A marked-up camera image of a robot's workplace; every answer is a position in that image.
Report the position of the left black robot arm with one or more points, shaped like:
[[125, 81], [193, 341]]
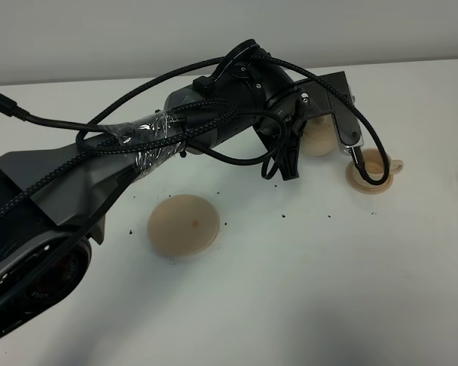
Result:
[[53, 202]]

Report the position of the near tan saucer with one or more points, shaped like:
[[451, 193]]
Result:
[[355, 180]]

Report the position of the tan teapot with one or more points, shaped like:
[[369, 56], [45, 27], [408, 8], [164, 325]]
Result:
[[318, 138]]

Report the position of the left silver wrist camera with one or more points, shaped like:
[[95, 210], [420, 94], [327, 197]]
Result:
[[346, 125]]

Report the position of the tan teapot saucer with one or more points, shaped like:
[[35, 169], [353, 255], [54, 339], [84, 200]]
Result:
[[183, 225]]

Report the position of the near tan teacup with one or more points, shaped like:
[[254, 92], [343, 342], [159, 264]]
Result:
[[374, 164]]

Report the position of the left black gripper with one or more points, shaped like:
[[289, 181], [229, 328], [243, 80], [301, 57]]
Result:
[[290, 106]]

